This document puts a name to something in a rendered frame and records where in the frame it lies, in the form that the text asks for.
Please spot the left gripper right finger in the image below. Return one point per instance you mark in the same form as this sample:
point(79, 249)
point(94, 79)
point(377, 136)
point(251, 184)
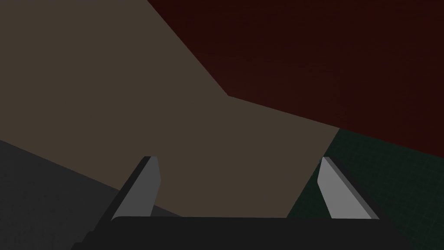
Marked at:
point(341, 194)

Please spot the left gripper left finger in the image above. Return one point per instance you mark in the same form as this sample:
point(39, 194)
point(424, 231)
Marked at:
point(140, 191)

